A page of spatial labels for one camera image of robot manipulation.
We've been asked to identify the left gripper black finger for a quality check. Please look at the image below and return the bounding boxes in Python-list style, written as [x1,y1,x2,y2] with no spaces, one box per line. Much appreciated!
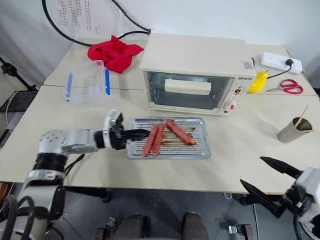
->
[124,128,152,137]
[124,135,151,143]

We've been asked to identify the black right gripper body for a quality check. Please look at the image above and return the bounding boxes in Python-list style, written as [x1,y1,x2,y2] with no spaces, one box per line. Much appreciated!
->
[273,184,310,219]

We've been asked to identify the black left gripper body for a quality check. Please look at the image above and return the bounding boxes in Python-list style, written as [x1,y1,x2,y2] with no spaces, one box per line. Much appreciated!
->
[109,124,129,151]

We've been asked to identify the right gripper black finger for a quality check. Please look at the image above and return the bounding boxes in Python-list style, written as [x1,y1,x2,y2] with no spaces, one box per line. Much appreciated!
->
[239,178,285,219]
[259,156,304,180]

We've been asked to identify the silver ribbed baking tray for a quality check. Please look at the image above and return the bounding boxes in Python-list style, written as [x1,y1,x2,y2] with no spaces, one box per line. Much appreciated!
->
[126,116,211,161]

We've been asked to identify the red sausage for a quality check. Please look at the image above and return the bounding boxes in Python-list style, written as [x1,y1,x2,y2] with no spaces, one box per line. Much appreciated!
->
[151,122,166,157]
[165,118,197,146]
[142,124,160,158]

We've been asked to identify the white red oven timer knob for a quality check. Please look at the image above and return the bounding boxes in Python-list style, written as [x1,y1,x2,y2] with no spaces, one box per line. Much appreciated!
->
[222,99,237,115]

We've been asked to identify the cream toaster oven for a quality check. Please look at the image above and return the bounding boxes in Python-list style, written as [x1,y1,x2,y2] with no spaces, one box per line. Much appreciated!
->
[139,32,258,117]

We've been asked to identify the grey paper cup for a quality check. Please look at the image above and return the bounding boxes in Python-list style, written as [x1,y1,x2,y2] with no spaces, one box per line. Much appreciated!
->
[276,116,314,144]

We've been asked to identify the metal floor clamp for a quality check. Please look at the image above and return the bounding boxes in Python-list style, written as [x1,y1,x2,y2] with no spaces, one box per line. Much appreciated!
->
[228,223,254,236]

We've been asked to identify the thin wooden stick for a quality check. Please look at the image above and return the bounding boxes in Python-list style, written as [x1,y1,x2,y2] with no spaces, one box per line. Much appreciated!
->
[297,104,310,124]

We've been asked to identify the clear container blue clips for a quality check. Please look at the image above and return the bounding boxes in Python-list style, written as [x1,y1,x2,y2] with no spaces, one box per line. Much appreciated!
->
[61,59,112,107]

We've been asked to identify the dark rounded shape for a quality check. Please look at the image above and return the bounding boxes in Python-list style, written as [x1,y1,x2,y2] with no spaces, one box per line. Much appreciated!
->
[181,211,210,240]

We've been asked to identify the red cloth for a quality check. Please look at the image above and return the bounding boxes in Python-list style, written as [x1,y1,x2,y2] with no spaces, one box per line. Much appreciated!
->
[87,34,145,75]

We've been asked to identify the yellow plastic toy fruit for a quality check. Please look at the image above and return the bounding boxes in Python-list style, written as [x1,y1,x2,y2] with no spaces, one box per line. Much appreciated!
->
[247,69,271,94]

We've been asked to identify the black racket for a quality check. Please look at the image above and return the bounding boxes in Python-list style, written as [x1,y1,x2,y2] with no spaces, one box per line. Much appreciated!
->
[41,0,152,47]

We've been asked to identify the black floor mat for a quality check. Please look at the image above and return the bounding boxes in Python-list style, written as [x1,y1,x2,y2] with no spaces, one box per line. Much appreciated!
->
[0,90,39,113]

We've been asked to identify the white power strip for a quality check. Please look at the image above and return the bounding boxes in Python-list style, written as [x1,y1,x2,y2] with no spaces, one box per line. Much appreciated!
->
[259,51,304,75]

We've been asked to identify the black tripod stand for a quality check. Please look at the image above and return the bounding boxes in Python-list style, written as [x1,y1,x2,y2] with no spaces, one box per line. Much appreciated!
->
[0,56,39,92]

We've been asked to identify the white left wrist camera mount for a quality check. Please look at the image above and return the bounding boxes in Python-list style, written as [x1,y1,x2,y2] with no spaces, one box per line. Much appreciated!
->
[103,109,125,149]

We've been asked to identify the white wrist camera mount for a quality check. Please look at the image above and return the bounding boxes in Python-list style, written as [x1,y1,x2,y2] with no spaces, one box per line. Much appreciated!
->
[103,109,125,149]
[294,166,320,204]

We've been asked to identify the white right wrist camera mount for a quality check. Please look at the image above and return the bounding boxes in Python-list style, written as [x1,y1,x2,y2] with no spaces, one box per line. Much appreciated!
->
[294,166,320,204]

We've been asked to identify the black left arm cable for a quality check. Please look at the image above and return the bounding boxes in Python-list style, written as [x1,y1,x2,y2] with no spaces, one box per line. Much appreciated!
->
[0,153,86,240]

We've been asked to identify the glass oven door cream handle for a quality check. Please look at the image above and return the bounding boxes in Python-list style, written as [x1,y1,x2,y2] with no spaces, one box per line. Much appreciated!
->
[142,70,236,111]

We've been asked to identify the red handled scissors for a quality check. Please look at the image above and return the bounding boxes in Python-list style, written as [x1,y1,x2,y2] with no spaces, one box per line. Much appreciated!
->
[264,78,304,95]

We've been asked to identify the black power cable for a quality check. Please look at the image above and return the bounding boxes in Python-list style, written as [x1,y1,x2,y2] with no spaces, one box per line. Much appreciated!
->
[265,63,291,80]

